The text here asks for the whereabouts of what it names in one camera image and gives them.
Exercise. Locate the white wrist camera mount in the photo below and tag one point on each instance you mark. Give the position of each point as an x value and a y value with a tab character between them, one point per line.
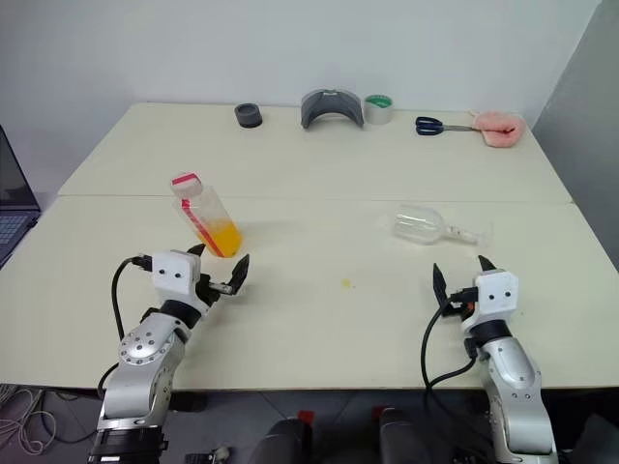
498	295
171	270

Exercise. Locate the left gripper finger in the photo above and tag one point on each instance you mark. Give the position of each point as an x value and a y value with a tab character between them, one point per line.
197	250
239	276

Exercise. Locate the dark rounded shape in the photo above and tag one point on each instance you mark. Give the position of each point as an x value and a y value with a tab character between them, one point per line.
406	440
280	442

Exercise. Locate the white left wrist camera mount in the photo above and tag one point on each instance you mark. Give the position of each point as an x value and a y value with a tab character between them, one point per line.
171	270

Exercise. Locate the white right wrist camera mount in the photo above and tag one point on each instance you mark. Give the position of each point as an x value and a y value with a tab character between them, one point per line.
498	295

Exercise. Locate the pink cloth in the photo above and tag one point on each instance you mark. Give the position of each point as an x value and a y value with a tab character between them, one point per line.
500	129

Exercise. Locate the grey curved visor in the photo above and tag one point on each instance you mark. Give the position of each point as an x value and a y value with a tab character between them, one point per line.
309	113

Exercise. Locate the white tape roll green core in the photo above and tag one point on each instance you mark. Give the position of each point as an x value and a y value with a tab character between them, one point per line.
378	112

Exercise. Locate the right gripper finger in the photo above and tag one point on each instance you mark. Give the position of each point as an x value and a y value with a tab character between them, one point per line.
439	287
486	266

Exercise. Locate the grey partition panel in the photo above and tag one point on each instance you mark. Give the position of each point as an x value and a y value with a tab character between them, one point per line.
590	96

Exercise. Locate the clear orange juice bottle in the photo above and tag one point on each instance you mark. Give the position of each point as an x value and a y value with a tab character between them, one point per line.
217	234

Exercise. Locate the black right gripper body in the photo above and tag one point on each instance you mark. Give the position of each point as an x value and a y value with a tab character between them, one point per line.
462	312

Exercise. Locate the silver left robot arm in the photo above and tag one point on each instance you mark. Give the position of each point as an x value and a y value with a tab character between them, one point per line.
145	348

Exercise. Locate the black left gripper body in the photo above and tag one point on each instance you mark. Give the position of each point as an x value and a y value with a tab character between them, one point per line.
207	289

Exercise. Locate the dark laptop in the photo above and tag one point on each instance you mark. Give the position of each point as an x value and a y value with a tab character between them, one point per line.
14	193

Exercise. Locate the small red block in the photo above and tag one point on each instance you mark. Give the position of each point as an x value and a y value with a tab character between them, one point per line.
305	416

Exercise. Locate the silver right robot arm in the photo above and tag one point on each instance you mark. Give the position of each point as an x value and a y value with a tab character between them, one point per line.
512	377

